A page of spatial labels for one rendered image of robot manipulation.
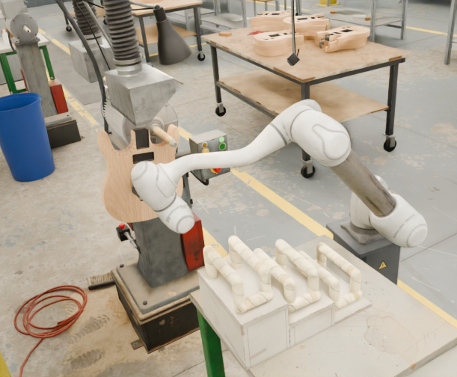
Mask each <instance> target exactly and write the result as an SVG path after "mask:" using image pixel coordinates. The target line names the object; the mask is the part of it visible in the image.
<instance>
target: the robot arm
mask: <svg viewBox="0 0 457 377"><path fill-rule="evenodd" d="M292 141H293V142H295V143H297V144H298V145H299V146H300V147H301V148H302V149H304V151H305V152H306V153H308V154H309V155H310V156H312V157H313V158H314V159H315V160H316V161H317V162H319V163H320V164H321V165H324V166H328V167H330V168H331V169H332V170H333V172H334V173H335V174H336V175H337V176H338V177H339V178H340V179H341V180H342V181H343V182H344V183H345V184H346V185H347V186H348V187H349V188H350V189H351V190H352V194H351V201H350V213H349V216H350V217H351V220H350V221H347V222H343V223H341V225H340V226H341V228H343V229H344V230H346V231H347V232H349V233H350V234H351V235H352V236H353V237H355V238H356V239H357V240H358V241H359V243H360V244H361V245H367V244H368V243H370V242H373V241H375V240H378V239H382V238H384V237H385V238H387V239H388V240H390V241H391V242H392V243H394V244H396V245H398V246H401V247H405V248H413V247H415V246H418V245H419V244H421V243H422V242H423V241H424V239H425V238H426V236H427V233H428V227H427V224H426V221H425V219H424V217H423V216H422V215H421V214H420V213H419V212H417V211H416V210H415V209H414V208H413V207H412V206H411V205H410V204H409V203H407V202H406V201H405V200H404V199H403V198H402V197H401V196H399V195H397V194H392V193H391V192H390V190H388V185H387V183H386V182H385V181H384V180H383V179H382V178H381V177H379V176H376V175H374V174H373V173H372V172H371V171H370V169H369V168H368V167H367V166H366V165H365V164H364V163H363V162H362V161H361V159H360V158H359V157H358V156H357V154H356V153H355V152H354V151H353V150H352V148H351V143H350V138H349V134H348V132H347V131H346V129H345V128H344V127H343V126H342V125H341V124H340V123H339V122H337V121H336V120H335V119H333V118H332V117H329V116H328V115H326V114H323V113H322V110H321V108H320V106H319V104H318V103H317V102H315V101H314V100H311V99H306V100H302V101H300V102H297V103H296V104H294V105H291V106H290V107H289V108H288V109H286V110H285V111H283V112H282V113H281V114H279V115H278V116H277V117H276V118H275V119H274V120H273V121H272V122H271V123H270V124H269V125H268V126H267V127H266V128H265V129H264V130H263V131H262V132H261V133H260V134H259V136H258V137H257V138H256V139H255V140H254V141H253V142H252V143H251V144H249V145H248V146H247V147H244V148H242V149H240V150H232V151H224V152H214V153H198V154H192V155H188V156H184V157H181V158H179V159H176V160H174V161H172V162H170V163H168V164H162V163H159V164H158V165H154V164H153V163H152V162H139V163H138V164H137V165H136V166H135V167H134V168H133V169H132V172H131V181H132V184H133V186H132V193H133V194H135V195H136V196H137V197H138V198H140V201H144V202H145V203H146V204H147V205H148V206H150V207H151V208H152V209H153V211H154V212H155V213H156V214H157V216H158V217H159V218H160V220H161V221H162V222H163V223H164V224H165V225H166V226H167V227H168V228H169V229H171V230H172V231H174V232H176V233H186V232H188V231H189V230H190V229H191V228H192V227H193V226H194V215H193V212H192V211H191V209H190V208H189V207H188V206H187V203H186V202H185V201H184V200H183V199H182V198H181V197H180V196H179V195H178V194H177V193H176V192H175V190H176V188H177V187H178V183H179V180H180V178H181V176H182V175H183V174H185V173H187V172H189V171H192V170H197V169H208V168H234V167H240V166H245V165H249V164H251V163H254V162H256V161H258V160H260V159H262V158H263V157H265V156H267V155H269V154H270V153H273V152H274V151H276V150H279V149H280V148H282V147H285V146H286V145H287V144H289V143H290V142H292Z"/></svg>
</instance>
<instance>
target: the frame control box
mask: <svg viewBox="0 0 457 377"><path fill-rule="evenodd" d="M220 137H224V141H223V142H222V143H221V142H219V138H220ZM203 142H206V143H207V147H206V148H203V147H202V143H203ZM189 144H190V150H191V155H192V154H198V153H203V151H204V150H205V149H207V150H208V151H209V153H214V152H224V151H228V144H227V135H226V134H224V133H223V132H222V131H220V130H218V129H215V130H212V131H210V132H205V133H203V134H199V135H196V136H192V137H190V138H189ZM221 144H225V148H224V149H223V150H221V149H220V145H221ZM189 172H191V173H192V174H193V175H194V176H195V177H196V178H197V179H198V180H199V181H200V182H201V183H203V184H204V185H205V186H207V185H209V179H211V178H213V177H216V176H219V175H222V174H225V173H228V172H230V168H222V169H221V171H220V172H218V173H217V172H215V171H214V168H208V169H197V170H193V171H189ZM204 180H206V182H205V181H204Z"/></svg>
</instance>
